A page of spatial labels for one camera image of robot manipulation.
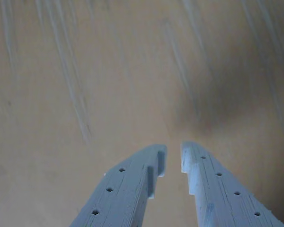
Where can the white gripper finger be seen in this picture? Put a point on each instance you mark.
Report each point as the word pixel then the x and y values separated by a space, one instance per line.
pixel 217 194
pixel 123 194

